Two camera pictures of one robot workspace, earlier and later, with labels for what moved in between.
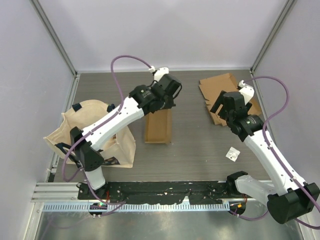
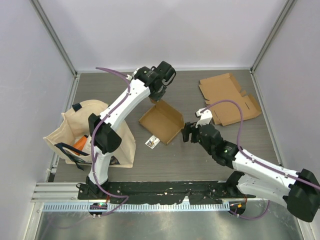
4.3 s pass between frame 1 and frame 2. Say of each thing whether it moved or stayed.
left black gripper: moved
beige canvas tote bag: stayed
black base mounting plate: stayed
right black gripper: moved
